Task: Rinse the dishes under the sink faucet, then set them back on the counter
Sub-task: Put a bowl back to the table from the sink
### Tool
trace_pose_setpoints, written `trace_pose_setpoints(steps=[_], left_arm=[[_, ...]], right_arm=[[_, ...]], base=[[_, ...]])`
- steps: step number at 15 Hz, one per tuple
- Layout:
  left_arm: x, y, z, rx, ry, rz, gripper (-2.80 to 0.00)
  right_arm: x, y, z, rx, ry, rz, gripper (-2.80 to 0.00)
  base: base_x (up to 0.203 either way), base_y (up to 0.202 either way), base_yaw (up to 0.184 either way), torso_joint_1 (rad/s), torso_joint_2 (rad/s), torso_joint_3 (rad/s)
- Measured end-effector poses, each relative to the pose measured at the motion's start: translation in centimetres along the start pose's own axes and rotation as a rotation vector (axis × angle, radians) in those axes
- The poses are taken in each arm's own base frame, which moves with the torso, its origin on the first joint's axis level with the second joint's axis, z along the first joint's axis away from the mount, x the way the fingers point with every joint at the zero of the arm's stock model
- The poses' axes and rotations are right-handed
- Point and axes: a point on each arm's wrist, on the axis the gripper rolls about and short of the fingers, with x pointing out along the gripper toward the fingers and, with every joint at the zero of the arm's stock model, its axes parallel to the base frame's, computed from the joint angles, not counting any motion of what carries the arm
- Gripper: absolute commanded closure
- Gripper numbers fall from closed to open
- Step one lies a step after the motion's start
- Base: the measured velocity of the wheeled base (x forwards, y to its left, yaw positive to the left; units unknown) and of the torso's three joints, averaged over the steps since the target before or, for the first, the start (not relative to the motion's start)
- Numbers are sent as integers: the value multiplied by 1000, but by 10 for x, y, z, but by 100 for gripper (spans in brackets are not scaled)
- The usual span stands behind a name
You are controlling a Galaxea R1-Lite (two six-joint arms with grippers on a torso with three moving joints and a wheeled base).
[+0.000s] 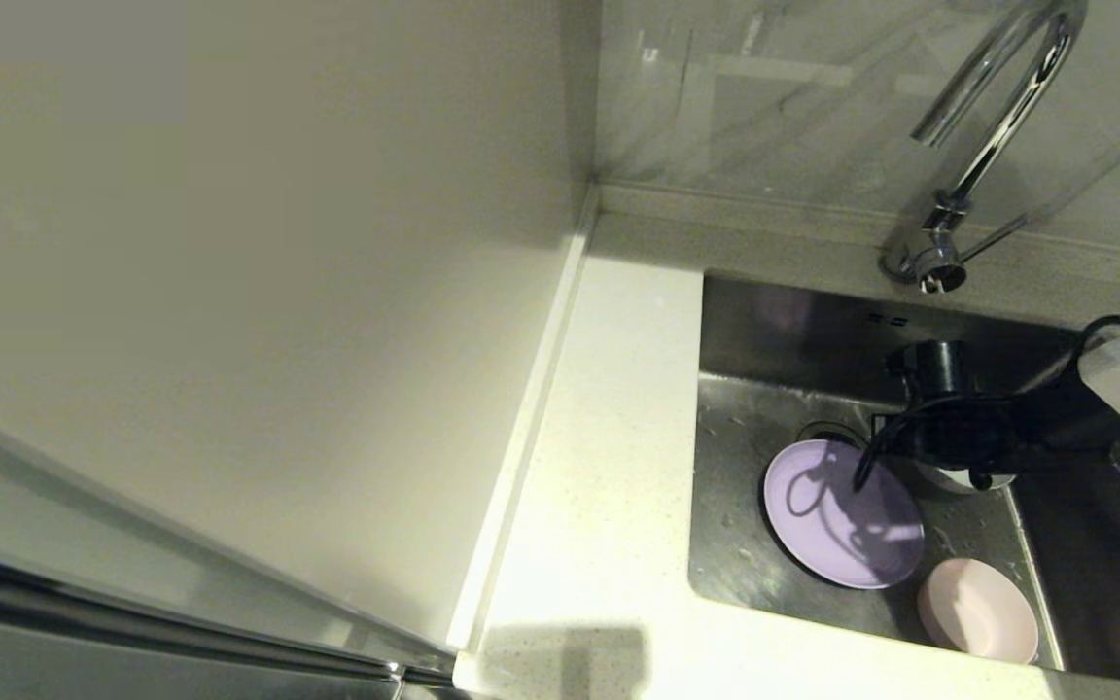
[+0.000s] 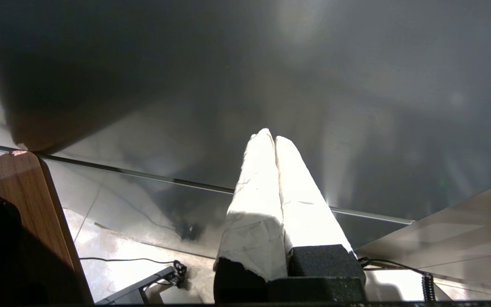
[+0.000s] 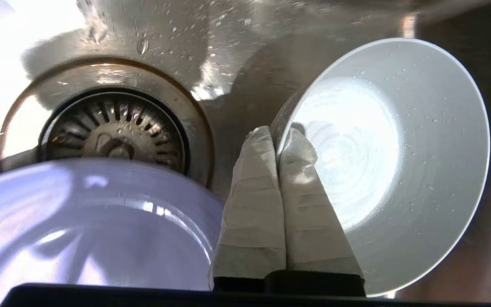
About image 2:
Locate glossy grey plinth panel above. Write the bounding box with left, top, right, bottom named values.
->
left=40, top=154, right=412, bottom=261

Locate brown wooden board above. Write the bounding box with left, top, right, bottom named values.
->
left=0, top=150, right=95, bottom=305

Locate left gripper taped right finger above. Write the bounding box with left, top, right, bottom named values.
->
left=274, top=136, right=366, bottom=283

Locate thin black floor cable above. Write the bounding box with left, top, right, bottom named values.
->
left=79, top=256, right=178, bottom=266

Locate thin metal trim strip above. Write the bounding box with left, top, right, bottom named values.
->
left=0, top=140, right=414, bottom=225

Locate black metal stand leg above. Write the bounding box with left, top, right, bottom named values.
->
left=95, top=260, right=187, bottom=305

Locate black coiled cable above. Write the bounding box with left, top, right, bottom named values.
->
left=358, top=257, right=437, bottom=302

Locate glossy dark cabinet front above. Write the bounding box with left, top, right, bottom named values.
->
left=0, top=0, right=491, bottom=222

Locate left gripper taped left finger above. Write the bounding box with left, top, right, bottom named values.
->
left=214, top=128, right=289, bottom=302

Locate grey-beige flat panel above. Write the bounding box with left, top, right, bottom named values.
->
left=355, top=177, right=491, bottom=293

